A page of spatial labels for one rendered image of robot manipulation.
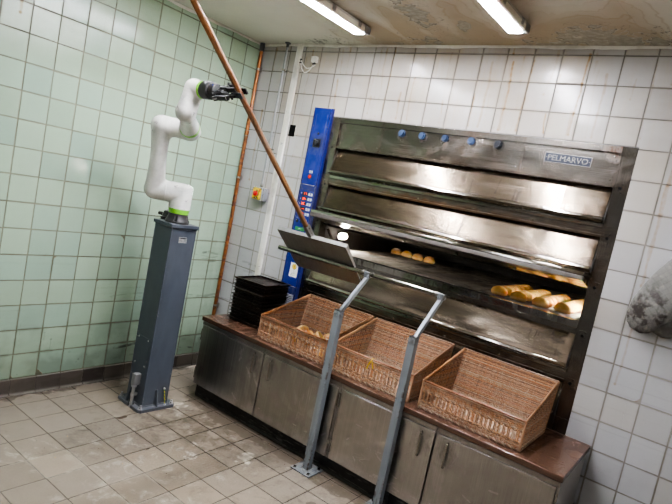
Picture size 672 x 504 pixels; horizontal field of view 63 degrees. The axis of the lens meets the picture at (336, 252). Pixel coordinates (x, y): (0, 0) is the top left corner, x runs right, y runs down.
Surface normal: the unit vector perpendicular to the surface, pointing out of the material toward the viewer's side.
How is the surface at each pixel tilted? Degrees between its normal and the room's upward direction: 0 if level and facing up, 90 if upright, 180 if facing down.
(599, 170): 90
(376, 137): 92
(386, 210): 70
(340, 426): 89
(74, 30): 90
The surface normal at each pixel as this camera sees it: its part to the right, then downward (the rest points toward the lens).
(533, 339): -0.48, -0.36
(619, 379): -0.58, -0.04
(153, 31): 0.79, 0.22
